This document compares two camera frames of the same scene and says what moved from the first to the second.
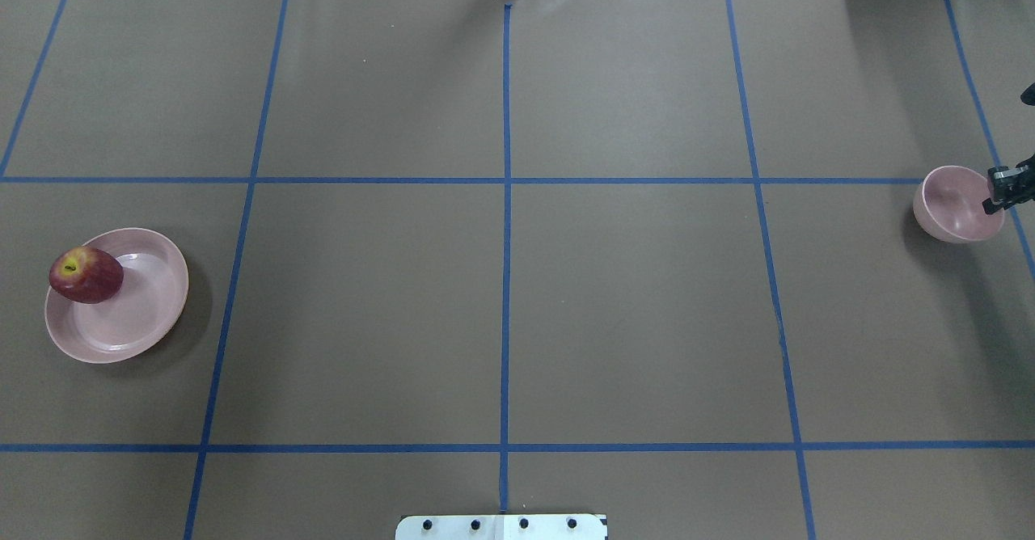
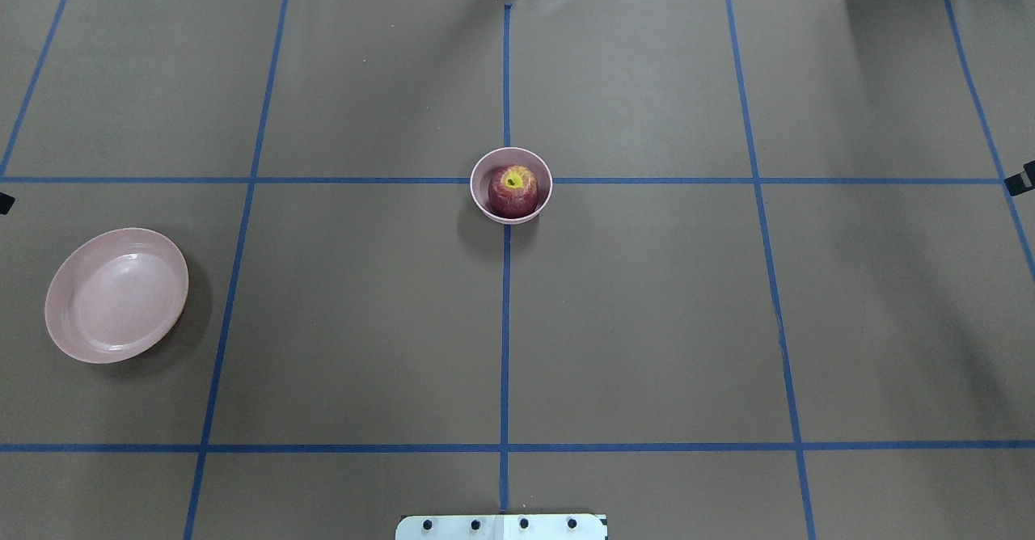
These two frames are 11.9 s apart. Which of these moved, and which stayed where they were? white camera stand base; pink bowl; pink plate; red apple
Moved: red apple; pink bowl
Stayed: pink plate; white camera stand base
